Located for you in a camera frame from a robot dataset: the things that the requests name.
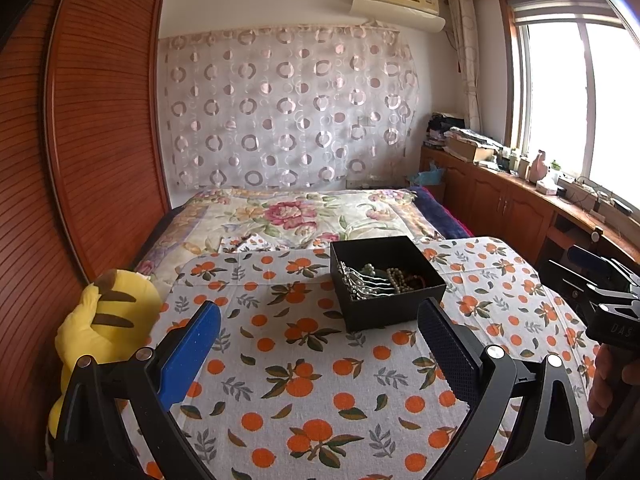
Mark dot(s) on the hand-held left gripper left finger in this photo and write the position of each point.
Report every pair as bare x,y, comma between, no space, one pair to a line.
190,347

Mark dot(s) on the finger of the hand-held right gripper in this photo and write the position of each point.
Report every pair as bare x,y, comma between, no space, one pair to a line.
570,280
590,258

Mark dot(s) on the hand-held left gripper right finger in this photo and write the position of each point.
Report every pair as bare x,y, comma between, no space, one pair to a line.
450,355

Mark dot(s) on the black jewelry box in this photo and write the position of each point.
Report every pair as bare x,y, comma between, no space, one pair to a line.
390,310

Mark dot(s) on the red beaded jewelry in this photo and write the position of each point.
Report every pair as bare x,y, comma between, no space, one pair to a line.
420,281

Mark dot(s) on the person's right hand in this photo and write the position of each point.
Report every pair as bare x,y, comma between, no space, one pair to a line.
601,380

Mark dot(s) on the tissue box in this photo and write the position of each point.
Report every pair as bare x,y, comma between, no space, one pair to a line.
547,186

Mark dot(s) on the yellow plush toy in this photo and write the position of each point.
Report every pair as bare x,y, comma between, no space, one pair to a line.
100,325

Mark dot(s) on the pink figurine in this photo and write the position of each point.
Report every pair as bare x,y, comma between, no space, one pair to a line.
539,167

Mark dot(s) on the wooden cabinet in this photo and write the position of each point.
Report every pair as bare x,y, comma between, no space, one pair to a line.
500,200

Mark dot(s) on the large orange print cloth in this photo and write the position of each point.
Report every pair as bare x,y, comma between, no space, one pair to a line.
310,360

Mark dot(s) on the dark blue blanket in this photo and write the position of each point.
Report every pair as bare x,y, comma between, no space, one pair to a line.
440,215

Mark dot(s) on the cardboard box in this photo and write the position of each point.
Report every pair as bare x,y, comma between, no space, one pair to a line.
470,152

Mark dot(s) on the floral blanket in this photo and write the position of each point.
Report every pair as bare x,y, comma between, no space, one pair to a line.
290,210

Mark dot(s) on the blue plastic bag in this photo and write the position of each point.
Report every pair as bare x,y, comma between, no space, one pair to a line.
430,176

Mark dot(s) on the window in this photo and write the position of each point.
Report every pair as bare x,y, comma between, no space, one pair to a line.
550,85

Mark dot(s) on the stack of folded clothes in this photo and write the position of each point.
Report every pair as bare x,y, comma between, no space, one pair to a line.
440,130

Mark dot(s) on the pale window curtain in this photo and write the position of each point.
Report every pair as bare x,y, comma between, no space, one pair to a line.
467,60

